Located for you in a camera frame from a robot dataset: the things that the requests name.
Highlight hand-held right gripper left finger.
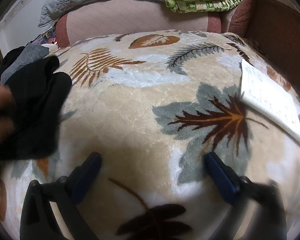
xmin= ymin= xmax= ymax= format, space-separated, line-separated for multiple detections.
xmin=19 ymin=152 xmax=102 ymax=240

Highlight grey jeans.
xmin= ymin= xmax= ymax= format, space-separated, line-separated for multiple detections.
xmin=0 ymin=42 xmax=52 ymax=85

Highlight white paper notebook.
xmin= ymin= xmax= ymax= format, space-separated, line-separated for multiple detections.
xmin=240 ymin=59 xmax=300 ymax=148

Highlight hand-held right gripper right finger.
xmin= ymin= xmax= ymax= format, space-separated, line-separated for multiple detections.
xmin=205 ymin=152 xmax=288 ymax=240

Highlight colourful printed packet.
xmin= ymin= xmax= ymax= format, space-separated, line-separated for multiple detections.
xmin=40 ymin=27 xmax=57 ymax=45

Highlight leaf print plush blanket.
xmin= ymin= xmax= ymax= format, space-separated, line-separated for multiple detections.
xmin=0 ymin=30 xmax=300 ymax=240

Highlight pink and brown sofa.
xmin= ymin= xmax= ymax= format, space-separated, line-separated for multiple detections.
xmin=54 ymin=0 xmax=270 ymax=48

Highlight black pants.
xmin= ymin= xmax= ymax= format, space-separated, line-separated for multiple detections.
xmin=0 ymin=46 xmax=73 ymax=160

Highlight person's left hand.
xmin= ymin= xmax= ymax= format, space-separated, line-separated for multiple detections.
xmin=0 ymin=79 xmax=17 ymax=155

